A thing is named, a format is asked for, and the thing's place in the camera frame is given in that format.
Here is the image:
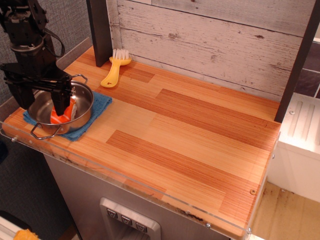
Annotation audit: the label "dark right upright post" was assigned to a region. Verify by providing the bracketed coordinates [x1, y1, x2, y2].
[274, 0, 320, 123]

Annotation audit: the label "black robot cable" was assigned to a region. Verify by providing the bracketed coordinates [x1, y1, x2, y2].
[42, 27, 66, 58]

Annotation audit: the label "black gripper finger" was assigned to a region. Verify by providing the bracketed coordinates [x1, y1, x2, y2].
[51, 90, 72, 116]
[7, 83, 35, 110]

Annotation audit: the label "white cabinet at right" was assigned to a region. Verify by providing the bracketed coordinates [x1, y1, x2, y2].
[267, 93, 320, 202]

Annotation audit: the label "blue folded cloth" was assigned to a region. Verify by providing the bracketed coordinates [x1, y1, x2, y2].
[23, 91, 113, 142]

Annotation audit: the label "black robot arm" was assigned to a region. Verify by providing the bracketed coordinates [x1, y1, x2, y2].
[0, 0, 73, 116]

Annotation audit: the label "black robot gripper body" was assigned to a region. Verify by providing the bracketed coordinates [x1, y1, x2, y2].
[0, 41, 72, 97]

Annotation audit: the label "clear acrylic edge guard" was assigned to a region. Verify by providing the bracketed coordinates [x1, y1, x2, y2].
[3, 115, 280, 240]

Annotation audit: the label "silver dispenser panel with buttons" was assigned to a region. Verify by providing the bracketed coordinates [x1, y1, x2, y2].
[99, 197, 162, 240]

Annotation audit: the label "yellow object bottom left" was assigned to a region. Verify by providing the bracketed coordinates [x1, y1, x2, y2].
[13, 229, 39, 240]

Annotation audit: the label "dark upright post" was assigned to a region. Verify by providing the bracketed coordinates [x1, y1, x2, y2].
[274, 0, 320, 123]
[86, 0, 113, 67]

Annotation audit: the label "grey toy fridge cabinet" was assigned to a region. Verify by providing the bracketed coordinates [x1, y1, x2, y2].
[45, 155, 226, 240]

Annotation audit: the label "orange salmon sushi toy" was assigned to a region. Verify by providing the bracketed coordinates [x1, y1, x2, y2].
[50, 97, 77, 124]

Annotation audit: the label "dark left upright post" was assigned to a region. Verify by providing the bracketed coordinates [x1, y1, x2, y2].
[86, 0, 113, 67]

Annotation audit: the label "stainless steel pot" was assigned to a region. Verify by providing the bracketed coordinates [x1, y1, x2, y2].
[27, 74, 95, 140]

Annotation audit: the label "yellow brush white bristles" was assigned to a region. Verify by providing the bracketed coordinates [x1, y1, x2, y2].
[100, 49, 132, 88]

